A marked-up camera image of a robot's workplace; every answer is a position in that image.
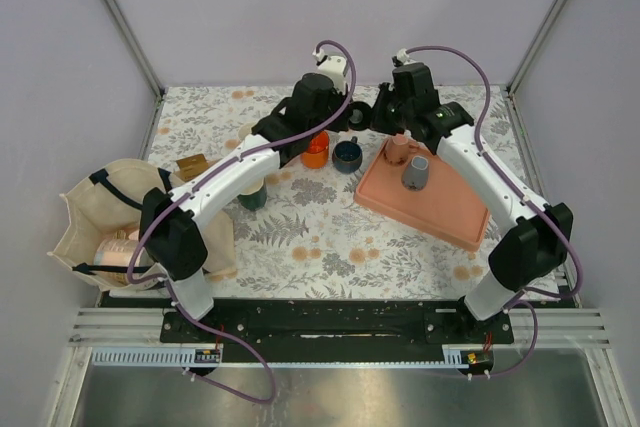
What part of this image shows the salmon textured mug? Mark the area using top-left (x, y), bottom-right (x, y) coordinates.
top-left (383, 134), bottom-right (419, 166)

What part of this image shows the orange mug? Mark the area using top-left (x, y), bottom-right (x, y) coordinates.
top-left (301, 131), bottom-right (330, 170)

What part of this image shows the blue mug cream base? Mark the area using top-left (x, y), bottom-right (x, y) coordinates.
top-left (332, 137), bottom-right (363, 174)

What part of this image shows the grey-blue square mug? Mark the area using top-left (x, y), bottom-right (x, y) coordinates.
top-left (401, 155), bottom-right (429, 191)

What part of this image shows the dark green mug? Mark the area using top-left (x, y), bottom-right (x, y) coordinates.
top-left (237, 179), bottom-right (267, 212)

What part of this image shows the brown striped mug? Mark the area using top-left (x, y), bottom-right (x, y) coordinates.
top-left (348, 101), bottom-right (372, 131)

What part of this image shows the yellow mug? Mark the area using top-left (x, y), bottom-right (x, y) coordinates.
top-left (238, 124), bottom-right (254, 142)

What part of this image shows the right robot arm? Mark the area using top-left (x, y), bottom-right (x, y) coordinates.
top-left (370, 62), bottom-right (573, 343)

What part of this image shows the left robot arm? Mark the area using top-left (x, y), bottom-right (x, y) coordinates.
top-left (138, 72), bottom-right (356, 342)

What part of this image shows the salmon pink tray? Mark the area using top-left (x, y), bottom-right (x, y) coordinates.
top-left (354, 141), bottom-right (490, 252)

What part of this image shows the floral table mat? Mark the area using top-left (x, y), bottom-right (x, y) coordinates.
top-left (148, 86), bottom-right (499, 300)

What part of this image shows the brown paper packet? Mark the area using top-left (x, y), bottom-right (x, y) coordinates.
top-left (175, 154), bottom-right (210, 182)

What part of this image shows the cream tote bag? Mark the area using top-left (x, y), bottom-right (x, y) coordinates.
top-left (47, 158), bottom-right (239, 293)

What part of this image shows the pink can in bag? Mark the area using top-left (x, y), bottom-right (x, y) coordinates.
top-left (93, 238), bottom-right (138, 274)

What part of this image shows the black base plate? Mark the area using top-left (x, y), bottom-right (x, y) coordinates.
top-left (159, 298), bottom-right (516, 346)

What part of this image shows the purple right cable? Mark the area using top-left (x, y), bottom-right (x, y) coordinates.
top-left (407, 45), bottom-right (584, 381)

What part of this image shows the white cable duct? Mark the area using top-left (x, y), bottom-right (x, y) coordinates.
top-left (93, 343), bottom-right (484, 369)

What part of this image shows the aluminium frame rail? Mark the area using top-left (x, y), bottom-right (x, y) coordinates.
top-left (102, 0), bottom-right (165, 99)

